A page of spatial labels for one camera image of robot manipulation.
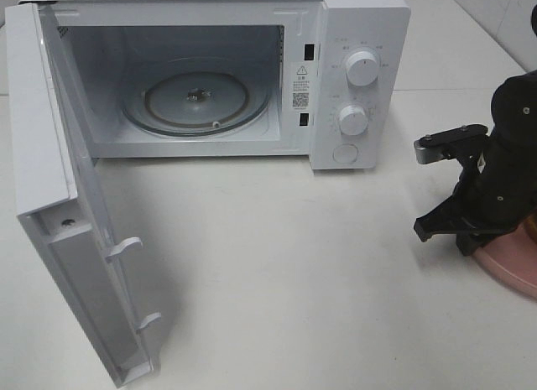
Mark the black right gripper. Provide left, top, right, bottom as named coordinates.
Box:
left=414, top=134, right=536, bottom=256

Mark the pink round plate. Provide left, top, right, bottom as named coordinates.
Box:
left=473, top=223, right=536, bottom=299

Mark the white round door button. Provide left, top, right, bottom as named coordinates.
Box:
left=332, top=143, right=359, bottom=164

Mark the white microwave door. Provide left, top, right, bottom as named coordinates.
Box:
left=5, top=3, right=159, bottom=387

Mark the toy burger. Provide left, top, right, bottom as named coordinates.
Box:
left=523, top=212, right=537, bottom=242

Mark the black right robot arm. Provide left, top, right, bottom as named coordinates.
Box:
left=414, top=72, right=536, bottom=256

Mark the lower white round knob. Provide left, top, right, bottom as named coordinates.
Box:
left=338, top=105, right=369, bottom=136

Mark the white round knob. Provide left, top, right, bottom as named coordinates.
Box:
left=338, top=105, right=369, bottom=136
left=344, top=48, right=380, bottom=87

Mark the upper white round knob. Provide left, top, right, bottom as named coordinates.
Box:
left=344, top=48, right=380, bottom=87

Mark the white microwave oven body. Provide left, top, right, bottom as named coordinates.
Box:
left=17, top=0, right=410, bottom=169

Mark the glass microwave turntable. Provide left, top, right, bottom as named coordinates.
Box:
left=121, top=57, right=277, bottom=138

